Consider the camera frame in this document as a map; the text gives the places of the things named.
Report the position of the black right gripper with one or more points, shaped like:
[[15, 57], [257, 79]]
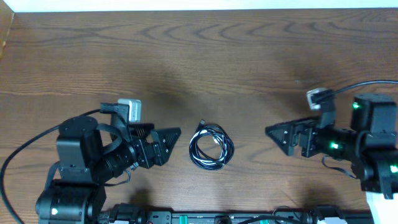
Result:
[[306, 129]]

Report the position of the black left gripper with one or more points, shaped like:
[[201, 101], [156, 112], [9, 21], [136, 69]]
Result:
[[159, 156]]

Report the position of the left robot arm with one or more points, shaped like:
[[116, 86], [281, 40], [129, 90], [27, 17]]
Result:
[[92, 153]]

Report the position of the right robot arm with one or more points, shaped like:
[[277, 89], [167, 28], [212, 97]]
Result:
[[369, 144]]

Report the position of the wooden side panel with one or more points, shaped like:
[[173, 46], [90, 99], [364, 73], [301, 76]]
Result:
[[6, 19]]

